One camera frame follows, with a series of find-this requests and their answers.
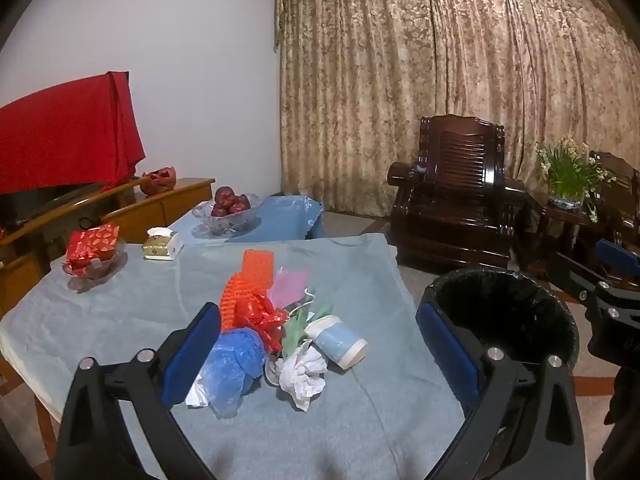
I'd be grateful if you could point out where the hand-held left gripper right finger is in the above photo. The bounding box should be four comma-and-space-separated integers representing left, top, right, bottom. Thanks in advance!
415, 302, 586, 480

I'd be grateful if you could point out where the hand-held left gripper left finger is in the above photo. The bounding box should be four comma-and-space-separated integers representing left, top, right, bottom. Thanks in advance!
56, 302, 223, 480

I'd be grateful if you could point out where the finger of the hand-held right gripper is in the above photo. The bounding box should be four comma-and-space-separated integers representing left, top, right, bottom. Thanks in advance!
547, 239, 640, 306

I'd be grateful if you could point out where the white plastic scrap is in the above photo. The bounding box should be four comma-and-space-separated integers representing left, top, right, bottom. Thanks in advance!
185, 374, 215, 407

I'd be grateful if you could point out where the blue plastic bag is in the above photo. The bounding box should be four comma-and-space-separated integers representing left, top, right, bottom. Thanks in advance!
199, 327, 267, 419

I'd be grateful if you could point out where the black bin with bag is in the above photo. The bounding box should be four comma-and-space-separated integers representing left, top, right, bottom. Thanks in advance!
417, 267, 581, 411

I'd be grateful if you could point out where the red foil ribbon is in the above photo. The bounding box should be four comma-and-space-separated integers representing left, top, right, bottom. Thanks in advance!
239, 294, 291, 354

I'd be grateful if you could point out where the orange foam net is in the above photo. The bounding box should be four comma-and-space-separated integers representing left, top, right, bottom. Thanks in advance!
219, 249, 276, 334

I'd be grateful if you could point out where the green plastic wrapper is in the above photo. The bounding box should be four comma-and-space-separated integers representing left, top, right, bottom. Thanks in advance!
281, 302, 335, 358

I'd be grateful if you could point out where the blue white paper cup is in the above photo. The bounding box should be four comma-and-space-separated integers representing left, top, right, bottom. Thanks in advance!
304, 314, 370, 369

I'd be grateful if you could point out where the white tissue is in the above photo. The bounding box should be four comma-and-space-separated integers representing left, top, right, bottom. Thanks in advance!
276, 346, 329, 412

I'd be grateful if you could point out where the pink foam net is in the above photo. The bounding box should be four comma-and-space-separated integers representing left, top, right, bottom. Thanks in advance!
270, 266, 312, 307

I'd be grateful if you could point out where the dark wooden side table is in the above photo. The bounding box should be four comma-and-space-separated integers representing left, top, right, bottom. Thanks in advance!
527, 195, 608, 278

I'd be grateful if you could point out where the dark wooden armchair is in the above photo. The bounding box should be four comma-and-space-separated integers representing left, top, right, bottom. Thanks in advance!
387, 115, 532, 268
589, 150, 640, 246

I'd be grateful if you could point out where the grey tablecloth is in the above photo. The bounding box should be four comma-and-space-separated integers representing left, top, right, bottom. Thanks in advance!
0, 232, 468, 480

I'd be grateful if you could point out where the potted white flower plant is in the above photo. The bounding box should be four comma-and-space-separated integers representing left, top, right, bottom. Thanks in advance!
535, 134, 615, 223

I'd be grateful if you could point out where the gold tissue box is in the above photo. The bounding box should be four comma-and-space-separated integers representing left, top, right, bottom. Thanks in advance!
141, 227, 185, 261

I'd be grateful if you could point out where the small glass dish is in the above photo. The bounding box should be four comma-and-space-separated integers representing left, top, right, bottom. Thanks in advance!
62, 249, 127, 282

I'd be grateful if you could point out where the glass fruit bowl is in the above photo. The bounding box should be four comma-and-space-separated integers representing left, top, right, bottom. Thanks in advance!
192, 194, 265, 237

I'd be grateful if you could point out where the red patterned packet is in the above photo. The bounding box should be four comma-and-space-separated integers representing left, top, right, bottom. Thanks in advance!
66, 224, 121, 271

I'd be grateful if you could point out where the light wooden cabinet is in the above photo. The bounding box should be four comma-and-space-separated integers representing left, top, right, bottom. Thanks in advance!
0, 176, 217, 313

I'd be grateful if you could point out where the blue tablecloth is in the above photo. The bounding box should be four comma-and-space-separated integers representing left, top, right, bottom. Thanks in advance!
167, 195, 326, 245

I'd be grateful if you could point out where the black television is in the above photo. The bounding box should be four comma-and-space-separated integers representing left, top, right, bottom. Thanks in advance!
0, 180, 132, 233

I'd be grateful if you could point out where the red cloth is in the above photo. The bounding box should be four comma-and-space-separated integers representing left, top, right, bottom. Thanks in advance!
0, 71, 147, 195

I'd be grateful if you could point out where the beige patterned curtain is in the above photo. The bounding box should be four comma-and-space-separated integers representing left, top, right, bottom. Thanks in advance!
274, 0, 640, 218

